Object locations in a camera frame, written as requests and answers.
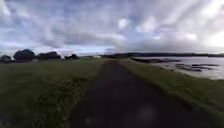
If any dark asphalt path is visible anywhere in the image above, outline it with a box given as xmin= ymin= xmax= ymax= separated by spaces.
xmin=68 ymin=59 xmax=214 ymax=128

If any dark mud bank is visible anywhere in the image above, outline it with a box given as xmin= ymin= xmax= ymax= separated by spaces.
xmin=130 ymin=57 xmax=183 ymax=64

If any distant wooded shore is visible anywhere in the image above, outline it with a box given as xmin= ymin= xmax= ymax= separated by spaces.
xmin=99 ymin=52 xmax=224 ymax=60

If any grass bank strip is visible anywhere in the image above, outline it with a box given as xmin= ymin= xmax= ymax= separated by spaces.
xmin=118 ymin=58 xmax=224 ymax=128

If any wide grass field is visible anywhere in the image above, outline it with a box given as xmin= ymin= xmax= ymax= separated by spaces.
xmin=0 ymin=58 xmax=108 ymax=128

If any grey water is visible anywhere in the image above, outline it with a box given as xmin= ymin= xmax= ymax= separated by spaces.
xmin=135 ymin=55 xmax=224 ymax=81

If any row of dark trees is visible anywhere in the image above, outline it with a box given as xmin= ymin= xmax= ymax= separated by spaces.
xmin=0 ymin=48 xmax=80 ymax=63

